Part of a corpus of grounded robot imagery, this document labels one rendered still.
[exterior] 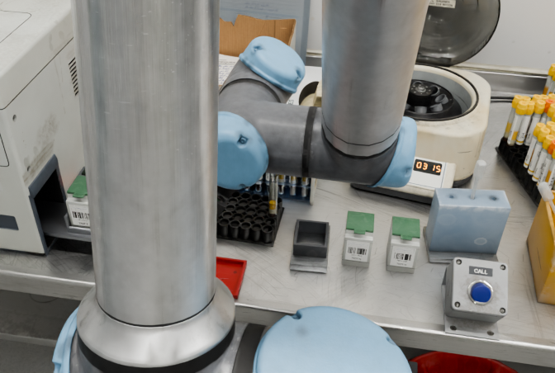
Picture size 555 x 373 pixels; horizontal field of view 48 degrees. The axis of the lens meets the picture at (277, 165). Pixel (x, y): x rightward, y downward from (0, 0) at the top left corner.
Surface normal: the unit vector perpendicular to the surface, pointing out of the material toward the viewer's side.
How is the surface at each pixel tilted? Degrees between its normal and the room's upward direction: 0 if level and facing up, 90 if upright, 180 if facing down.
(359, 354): 8
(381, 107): 114
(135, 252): 79
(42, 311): 0
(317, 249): 90
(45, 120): 90
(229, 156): 89
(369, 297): 0
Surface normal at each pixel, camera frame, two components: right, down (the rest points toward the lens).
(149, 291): 0.04, 0.44
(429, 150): -0.31, 0.57
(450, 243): -0.04, 0.60
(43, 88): 0.99, 0.11
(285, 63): 0.51, -0.64
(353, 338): 0.14, -0.74
